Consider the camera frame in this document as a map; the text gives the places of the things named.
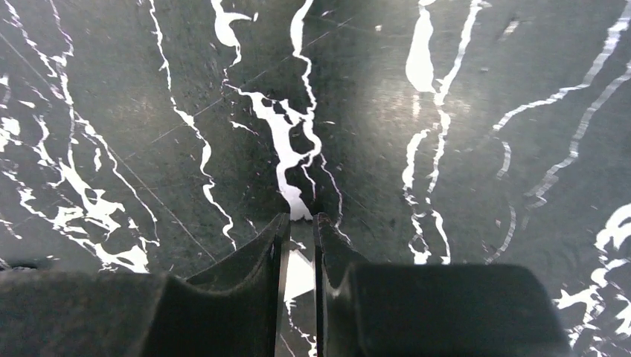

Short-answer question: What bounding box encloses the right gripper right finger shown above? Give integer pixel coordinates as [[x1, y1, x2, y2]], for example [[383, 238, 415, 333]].
[[313, 213, 572, 356]]

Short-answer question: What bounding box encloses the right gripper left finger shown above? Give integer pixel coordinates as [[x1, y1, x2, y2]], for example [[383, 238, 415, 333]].
[[1, 213, 290, 356]]

